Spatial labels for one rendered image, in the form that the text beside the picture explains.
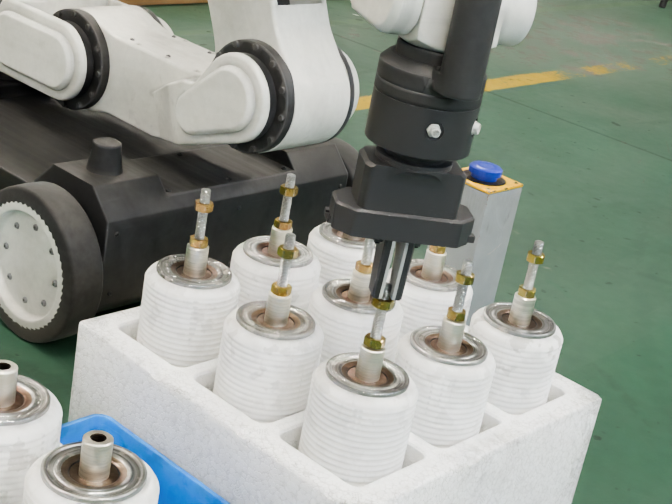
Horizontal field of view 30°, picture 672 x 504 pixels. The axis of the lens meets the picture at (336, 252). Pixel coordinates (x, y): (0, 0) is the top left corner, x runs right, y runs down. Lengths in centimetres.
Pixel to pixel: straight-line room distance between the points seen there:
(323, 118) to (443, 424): 53
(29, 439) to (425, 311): 50
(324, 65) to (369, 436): 63
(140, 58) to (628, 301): 90
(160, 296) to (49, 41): 67
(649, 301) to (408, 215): 116
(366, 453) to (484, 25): 39
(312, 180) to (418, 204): 79
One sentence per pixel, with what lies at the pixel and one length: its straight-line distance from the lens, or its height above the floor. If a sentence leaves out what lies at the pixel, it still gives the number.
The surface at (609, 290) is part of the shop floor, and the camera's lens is 214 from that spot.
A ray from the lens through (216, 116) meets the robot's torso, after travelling 157.
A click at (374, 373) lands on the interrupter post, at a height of 26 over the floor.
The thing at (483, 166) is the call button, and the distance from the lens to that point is 150.
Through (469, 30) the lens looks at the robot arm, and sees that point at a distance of 95.
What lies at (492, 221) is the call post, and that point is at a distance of 149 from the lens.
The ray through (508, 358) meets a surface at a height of 23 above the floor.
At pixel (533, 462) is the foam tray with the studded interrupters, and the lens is 129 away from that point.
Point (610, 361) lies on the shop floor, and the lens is 189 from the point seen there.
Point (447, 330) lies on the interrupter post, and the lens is 119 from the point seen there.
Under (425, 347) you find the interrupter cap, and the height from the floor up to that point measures 25.
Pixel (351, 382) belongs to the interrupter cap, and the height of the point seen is 25.
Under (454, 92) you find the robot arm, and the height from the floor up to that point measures 53.
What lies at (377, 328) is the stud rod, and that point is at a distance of 109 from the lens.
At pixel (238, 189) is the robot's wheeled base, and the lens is 170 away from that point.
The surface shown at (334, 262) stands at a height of 23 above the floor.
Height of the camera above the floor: 76
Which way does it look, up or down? 22 degrees down
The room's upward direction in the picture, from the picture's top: 11 degrees clockwise
